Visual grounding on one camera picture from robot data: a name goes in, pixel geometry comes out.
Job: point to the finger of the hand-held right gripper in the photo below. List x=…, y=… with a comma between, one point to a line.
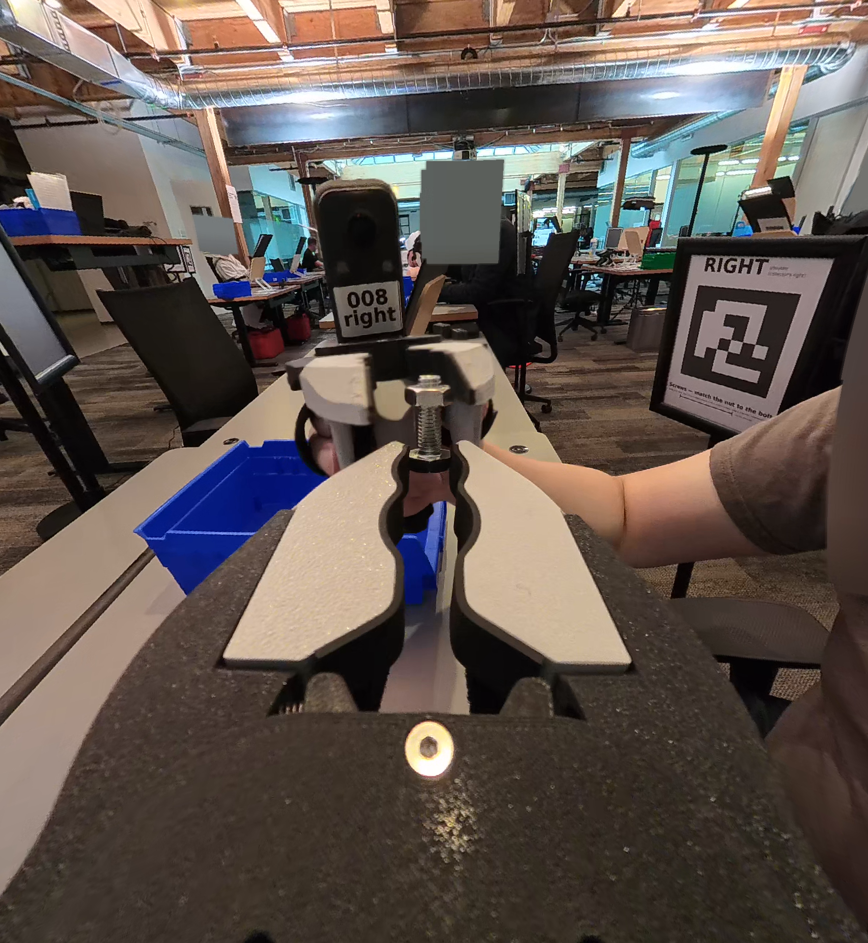
x=330, y=379
x=470, y=372

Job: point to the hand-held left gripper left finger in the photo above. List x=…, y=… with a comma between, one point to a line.
x=316, y=574

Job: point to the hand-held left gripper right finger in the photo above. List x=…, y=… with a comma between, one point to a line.
x=544, y=582

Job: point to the silver hex nut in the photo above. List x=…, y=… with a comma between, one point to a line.
x=426, y=398

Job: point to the silver hex bolt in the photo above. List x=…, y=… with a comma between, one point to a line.
x=428, y=431

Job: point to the person's right forearm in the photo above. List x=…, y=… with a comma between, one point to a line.
x=610, y=501

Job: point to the person's right hand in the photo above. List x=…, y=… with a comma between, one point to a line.
x=423, y=492

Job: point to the red container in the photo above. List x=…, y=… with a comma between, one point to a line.
x=266, y=342
x=299, y=328

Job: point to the tan wooden board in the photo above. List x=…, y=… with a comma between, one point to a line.
x=426, y=306

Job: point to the large blue plastic bin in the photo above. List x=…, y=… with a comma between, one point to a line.
x=213, y=508

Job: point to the grey waste bin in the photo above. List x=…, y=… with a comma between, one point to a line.
x=647, y=329

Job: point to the green bin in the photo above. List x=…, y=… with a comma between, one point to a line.
x=658, y=261

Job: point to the black box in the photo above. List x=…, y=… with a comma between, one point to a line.
x=86, y=213

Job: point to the black sign easel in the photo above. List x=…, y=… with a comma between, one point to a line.
x=65, y=442

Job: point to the black framed marker sign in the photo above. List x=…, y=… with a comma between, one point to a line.
x=6, y=295
x=743, y=339

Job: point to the white box stack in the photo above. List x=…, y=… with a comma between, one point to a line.
x=49, y=191

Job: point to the black floor lamp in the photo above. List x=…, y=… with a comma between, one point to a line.
x=708, y=149

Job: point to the silver ceiling duct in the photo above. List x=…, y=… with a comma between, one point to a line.
x=404, y=85

